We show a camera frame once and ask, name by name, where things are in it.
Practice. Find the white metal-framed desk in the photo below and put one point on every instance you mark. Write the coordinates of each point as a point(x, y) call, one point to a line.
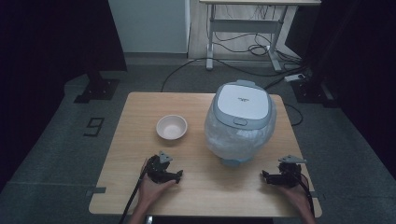
point(243, 26)

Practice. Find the dark curtain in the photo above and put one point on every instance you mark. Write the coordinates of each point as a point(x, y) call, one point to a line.
point(46, 62)
point(358, 62)

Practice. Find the white power strip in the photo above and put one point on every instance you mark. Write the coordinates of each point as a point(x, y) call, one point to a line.
point(294, 77)

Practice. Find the person's right hand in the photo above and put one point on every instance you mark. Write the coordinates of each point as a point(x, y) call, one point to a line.
point(299, 199)

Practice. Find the person's left hand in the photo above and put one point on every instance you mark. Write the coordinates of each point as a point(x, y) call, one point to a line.
point(151, 191)

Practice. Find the white bowl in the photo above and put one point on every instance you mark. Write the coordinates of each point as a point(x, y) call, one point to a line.
point(172, 127)

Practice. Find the white plastic-wrapped rice cooker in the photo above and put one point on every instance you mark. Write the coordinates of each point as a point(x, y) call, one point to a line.
point(239, 104)

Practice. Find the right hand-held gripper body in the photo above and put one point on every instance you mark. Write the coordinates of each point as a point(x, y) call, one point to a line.
point(289, 175)

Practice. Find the grey tape strip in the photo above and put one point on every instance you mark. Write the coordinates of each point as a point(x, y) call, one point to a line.
point(319, 195)
point(96, 190)

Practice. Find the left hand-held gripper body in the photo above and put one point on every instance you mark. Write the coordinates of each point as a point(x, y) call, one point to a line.
point(157, 169)

